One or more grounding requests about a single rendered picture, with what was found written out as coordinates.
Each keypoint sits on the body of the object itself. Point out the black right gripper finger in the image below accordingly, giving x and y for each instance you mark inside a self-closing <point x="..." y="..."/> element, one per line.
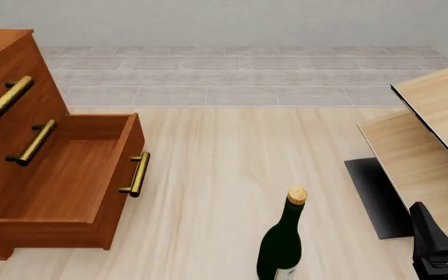
<point x="428" y="233"/>

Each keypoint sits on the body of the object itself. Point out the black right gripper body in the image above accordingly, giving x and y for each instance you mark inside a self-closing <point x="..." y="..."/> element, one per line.
<point x="442" y="269"/>

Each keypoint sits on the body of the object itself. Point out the pale wooden rack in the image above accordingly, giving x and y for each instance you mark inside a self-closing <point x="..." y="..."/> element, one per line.
<point x="422" y="151"/>

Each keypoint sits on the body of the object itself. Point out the dark green wine bottle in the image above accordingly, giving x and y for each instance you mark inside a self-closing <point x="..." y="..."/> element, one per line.
<point x="280" y="242"/>

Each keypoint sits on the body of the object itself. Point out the open wooden drawer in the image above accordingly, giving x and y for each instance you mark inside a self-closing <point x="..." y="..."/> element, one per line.
<point x="80" y="175"/>

